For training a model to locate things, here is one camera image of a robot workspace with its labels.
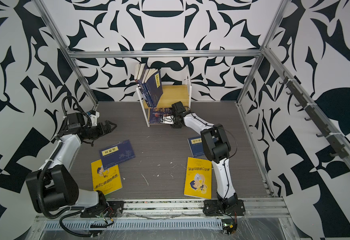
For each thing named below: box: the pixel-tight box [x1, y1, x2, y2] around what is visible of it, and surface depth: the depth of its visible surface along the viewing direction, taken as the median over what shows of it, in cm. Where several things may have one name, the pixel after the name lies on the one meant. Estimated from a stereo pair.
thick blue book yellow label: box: [141, 68, 162, 108], surface depth 84 cm
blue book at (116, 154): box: [99, 139, 136, 170], surface depth 93 cm
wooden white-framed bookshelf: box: [136, 67, 192, 128], surface depth 95 cm
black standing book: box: [135, 63, 143, 91], surface depth 78 cm
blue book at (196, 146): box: [187, 136, 205, 157], surface depth 98 cm
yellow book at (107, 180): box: [91, 159, 123, 196], surface depth 85 cm
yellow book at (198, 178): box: [184, 157, 212, 200], surface depth 84 cm
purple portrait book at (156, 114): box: [149, 107, 173, 124], surface depth 107 cm
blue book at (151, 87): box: [141, 68, 164, 108], surface depth 84 cm
